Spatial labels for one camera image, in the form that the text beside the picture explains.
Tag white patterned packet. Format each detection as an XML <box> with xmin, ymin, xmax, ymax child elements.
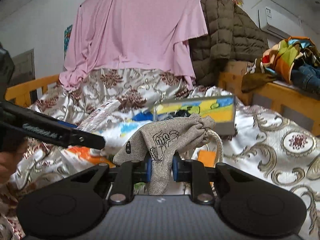
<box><xmin>78</xmin><ymin>99</ymin><xmax>120</xmax><ymax>132</ymax></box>

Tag beige linen drawstring pouch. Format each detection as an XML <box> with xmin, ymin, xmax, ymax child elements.
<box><xmin>113</xmin><ymin>114</ymin><xmax>223</xmax><ymax>195</ymax></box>

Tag white towel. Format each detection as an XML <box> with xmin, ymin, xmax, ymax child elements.
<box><xmin>99</xmin><ymin>112</ymin><xmax>153</xmax><ymax>141</ymax></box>

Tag white and orange carton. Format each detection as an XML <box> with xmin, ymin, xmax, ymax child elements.
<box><xmin>60</xmin><ymin>146</ymin><xmax>115</xmax><ymax>174</ymax></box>

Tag orange rectangular soap block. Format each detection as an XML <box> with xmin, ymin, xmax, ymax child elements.
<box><xmin>197</xmin><ymin>150</ymin><xmax>216</xmax><ymax>167</ymax></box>

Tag floral satin bedspread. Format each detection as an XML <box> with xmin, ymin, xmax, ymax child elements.
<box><xmin>0</xmin><ymin>67</ymin><xmax>320</xmax><ymax>240</ymax></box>

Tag grey box with colourful lining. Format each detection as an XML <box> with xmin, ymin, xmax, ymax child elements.
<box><xmin>151</xmin><ymin>95</ymin><xmax>236</xmax><ymax>136</ymax></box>

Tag cardboard box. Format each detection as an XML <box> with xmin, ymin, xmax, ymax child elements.
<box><xmin>224</xmin><ymin>61</ymin><xmax>253</xmax><ymax>76</ymax></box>

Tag blue denim jeans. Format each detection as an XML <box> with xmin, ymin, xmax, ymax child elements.
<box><xmin>291</xmin><ymin>64</ymin><xmax>320</xmax><ymax>95</ymax></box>

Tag colourful patchwork cloth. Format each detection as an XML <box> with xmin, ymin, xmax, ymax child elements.
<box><xmin>241</xmin><ymin>36</ymin><xmax>319</xmax><ymax>93</ymax></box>

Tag pink hanging sheet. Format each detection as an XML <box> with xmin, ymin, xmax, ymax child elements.
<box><xmin>59</xmin><ymin>0</ymin><xmax>208</xmax><ymax>90</ymax></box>

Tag brown quilted jacket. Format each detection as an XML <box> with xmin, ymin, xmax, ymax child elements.
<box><xmin>189</xmin><ymin>0</ymin><xmax>268</xmax><ymax>86</ymax></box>

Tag wooden bed frame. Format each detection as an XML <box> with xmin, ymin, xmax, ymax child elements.
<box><xmin>5</xmin><ymin>69</ymin><xmax>319</xmax><ymax>135</ymax></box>

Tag white wall air conditioner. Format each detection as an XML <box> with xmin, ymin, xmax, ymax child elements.
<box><xmin>258</xmin><ymin>7</ymin><xmax>304</xmax><ymax>39</ymax></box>

